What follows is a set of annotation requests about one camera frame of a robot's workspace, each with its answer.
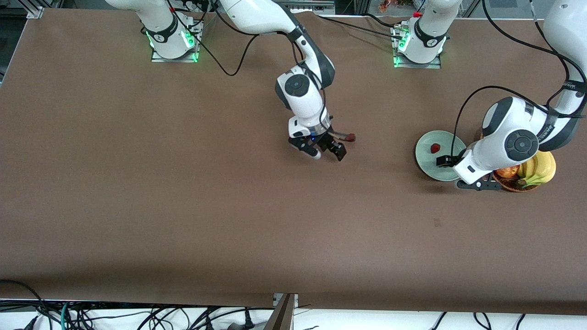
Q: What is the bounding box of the light green round plate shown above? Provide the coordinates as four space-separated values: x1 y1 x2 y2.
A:
415 130 469 182

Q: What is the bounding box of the brown wicker basket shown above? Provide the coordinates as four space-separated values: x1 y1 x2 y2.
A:
479 132 544 193

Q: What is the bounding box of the brown table cover sheet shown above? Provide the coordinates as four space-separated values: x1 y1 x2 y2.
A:
0 8 587 316

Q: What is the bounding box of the yellow banana bunch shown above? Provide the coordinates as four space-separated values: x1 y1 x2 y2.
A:
518 150 557 189

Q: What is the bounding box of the orange colourful object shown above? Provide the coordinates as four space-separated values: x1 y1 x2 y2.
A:
378 0 413 13

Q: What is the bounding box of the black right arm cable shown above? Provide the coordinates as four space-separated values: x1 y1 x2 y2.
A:
170 0 350 140

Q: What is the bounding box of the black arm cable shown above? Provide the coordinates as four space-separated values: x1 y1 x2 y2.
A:
449 0 587 159
170 0 350 140

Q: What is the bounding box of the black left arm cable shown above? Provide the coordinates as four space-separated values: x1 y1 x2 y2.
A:
449 0 587 159

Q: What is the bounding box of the long black table cable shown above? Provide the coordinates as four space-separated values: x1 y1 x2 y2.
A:
316 15 406 41

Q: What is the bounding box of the short black table cable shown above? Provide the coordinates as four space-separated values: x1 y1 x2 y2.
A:
363 12 402 28

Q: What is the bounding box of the grey metal rail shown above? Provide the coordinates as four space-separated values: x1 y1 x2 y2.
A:
267 0 336 14

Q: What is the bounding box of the aluminium frame post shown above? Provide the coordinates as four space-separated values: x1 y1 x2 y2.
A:
264 293 299 330

